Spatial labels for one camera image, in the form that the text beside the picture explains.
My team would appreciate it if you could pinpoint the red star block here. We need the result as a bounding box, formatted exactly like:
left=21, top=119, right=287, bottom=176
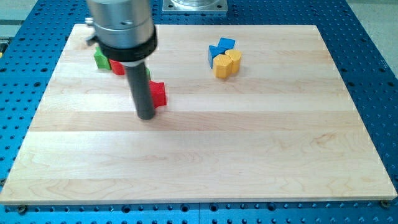
left=149, top=81, right=167, bottom=108

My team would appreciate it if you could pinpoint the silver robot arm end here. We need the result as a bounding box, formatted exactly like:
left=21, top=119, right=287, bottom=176
left=86, top=0, right=157, bottom=62

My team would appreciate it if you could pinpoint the yellow hexagon block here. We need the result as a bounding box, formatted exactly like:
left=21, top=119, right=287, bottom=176
left=213, top=54, right=233, bottom=78

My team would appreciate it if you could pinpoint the blue triangle block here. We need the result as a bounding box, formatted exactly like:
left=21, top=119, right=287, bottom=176
left=208, top=45, right=227, bottom=69

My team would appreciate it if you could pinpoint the green block behind rod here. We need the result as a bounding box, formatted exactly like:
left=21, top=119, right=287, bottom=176
left=146, top=68, right=151, bottom=80

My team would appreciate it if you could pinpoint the yellow rounded block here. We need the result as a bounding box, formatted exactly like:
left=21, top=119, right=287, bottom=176
left=225, top=49, right=242, bottom=73

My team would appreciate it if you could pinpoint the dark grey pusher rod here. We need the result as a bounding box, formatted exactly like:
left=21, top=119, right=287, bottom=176
left=122, top=60, right=155, bottom=120

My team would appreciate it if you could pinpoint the blue cube block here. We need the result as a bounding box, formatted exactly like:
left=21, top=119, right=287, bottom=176
left=218, top=37, right=236, bottom=50

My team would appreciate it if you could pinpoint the wooden board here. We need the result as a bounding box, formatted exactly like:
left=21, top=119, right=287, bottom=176
left=1, top=24, right=397, bottom=205

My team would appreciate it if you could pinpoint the red block at left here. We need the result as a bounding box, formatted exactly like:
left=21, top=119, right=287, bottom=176
left=109, top=59, right=125, bottom=75

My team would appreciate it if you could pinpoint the green block at left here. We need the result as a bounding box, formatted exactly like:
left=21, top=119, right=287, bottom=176
left=93, top=47, right=111, bottom=70

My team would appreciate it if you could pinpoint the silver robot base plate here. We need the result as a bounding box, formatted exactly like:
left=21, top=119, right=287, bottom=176
left=162, top=0, right=228, bottom=12

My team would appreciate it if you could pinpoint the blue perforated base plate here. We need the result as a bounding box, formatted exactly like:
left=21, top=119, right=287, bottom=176
left=1, top=0, right=397, bottom=223

